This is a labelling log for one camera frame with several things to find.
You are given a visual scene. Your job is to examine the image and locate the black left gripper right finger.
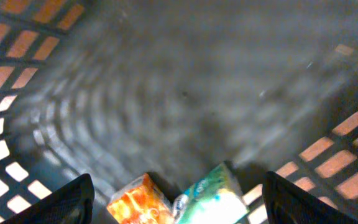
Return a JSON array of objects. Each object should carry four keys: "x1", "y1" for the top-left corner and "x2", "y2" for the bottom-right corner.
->
[{"x1": 262, "y1": 171, "x2": 358, "y2": 224}]

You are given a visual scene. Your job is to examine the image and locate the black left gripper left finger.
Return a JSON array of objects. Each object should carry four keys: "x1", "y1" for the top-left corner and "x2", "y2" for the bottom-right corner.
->
[{"x1": 2, "y1": 174, "x2": 94, "y2": 224}]

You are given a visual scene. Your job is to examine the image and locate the teal pocket tissue pack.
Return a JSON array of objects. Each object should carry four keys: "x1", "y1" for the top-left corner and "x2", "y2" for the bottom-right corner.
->
[{"x1": 172, "y1": 162, "x2": 249, "y2": 224}]

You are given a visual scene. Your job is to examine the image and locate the orange pocket tissue pack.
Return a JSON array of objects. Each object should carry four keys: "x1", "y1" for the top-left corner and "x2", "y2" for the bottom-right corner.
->
[{"x1": 106, "y1": 174, "x2": 174, "y2": 224}]

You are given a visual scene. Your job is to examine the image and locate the grey plastic basket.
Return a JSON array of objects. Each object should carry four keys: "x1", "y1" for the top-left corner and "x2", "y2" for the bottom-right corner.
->
[{"x1": 0, "y1": 1, "x2": 358, "y2": 223}]

